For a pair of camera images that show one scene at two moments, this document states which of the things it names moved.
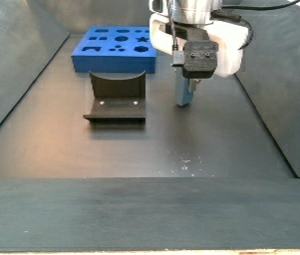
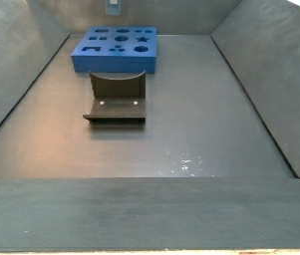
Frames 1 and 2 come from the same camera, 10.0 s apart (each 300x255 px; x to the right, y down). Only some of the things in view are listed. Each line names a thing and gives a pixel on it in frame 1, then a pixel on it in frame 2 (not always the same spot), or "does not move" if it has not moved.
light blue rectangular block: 181,87 → 112,9
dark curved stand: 119,99 does not move
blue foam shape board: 114,49 does not move
